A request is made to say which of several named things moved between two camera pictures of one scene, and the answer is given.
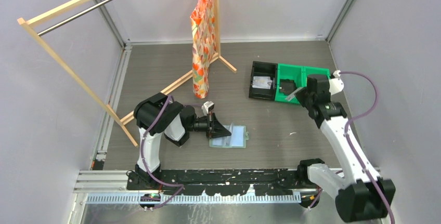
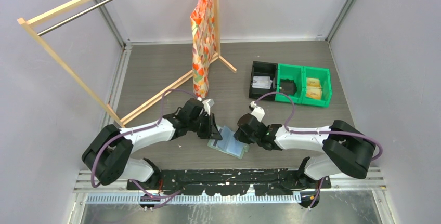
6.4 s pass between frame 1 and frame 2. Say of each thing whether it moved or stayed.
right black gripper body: moved
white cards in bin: stayed
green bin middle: stayed
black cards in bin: stayed
